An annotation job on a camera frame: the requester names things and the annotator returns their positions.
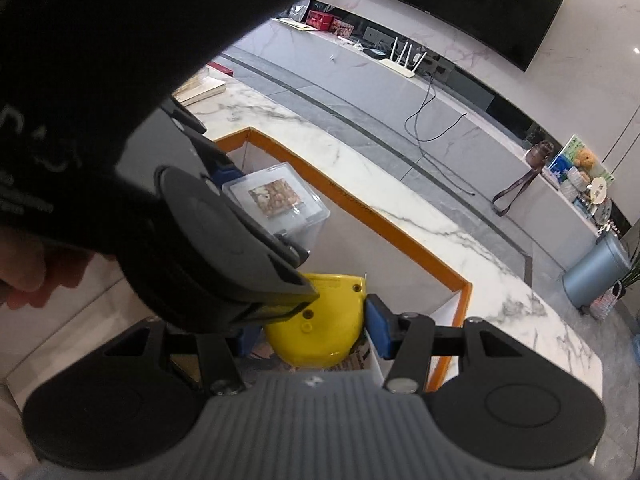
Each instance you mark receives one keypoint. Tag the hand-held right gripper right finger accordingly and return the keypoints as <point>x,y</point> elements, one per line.
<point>380,327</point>

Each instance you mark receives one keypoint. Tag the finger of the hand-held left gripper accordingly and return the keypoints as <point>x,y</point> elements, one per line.
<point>225,175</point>
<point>295,295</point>

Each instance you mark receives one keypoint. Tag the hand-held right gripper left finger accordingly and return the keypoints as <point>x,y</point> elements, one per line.
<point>250,342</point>

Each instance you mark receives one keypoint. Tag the yellow tape measure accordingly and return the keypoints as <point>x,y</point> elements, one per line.
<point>325,330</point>

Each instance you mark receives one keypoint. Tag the orange storage box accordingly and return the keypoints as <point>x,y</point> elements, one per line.
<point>380,270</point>

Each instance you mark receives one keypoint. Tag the clear plastic box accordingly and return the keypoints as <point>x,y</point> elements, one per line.
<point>280,195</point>

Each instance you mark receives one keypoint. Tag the person's left hand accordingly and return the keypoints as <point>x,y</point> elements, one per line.
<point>35,275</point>

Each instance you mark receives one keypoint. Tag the cream paperback book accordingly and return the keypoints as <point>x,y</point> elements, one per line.
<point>202,91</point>

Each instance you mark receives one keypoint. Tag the dark red book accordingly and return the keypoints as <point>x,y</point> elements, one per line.
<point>220,69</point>

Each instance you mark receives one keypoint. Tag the yellow folder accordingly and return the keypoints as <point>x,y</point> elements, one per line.
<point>295,24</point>

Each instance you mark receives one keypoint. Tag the red patterned gift box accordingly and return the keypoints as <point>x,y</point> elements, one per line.
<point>342,29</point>

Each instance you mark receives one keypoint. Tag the white marble tv console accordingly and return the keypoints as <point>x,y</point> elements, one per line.
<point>400,105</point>

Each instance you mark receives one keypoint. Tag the black set-top box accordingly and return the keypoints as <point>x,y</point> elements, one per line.
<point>372,51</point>

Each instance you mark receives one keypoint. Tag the white router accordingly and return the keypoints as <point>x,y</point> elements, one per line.
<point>400,67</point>

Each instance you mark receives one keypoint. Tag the grey pedal trash can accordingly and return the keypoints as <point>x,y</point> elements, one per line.
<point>595,275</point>

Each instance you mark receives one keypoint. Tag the woven basket bag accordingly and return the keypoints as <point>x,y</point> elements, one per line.
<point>607,305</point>

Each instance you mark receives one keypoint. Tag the stacked woven bowls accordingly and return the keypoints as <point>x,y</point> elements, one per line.
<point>575,182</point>

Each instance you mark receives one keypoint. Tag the patterned round plate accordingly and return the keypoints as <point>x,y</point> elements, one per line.
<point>602,210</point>

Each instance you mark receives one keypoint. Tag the round white hand fan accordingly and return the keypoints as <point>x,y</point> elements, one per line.
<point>597,191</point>

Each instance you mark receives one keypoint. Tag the long-leaf potted plant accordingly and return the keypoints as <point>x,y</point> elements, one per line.
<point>635,265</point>

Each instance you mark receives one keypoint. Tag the brown teddy bear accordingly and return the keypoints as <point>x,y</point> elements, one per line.
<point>585,158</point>

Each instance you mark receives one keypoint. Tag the green picture board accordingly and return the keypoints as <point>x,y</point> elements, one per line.
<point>575,144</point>

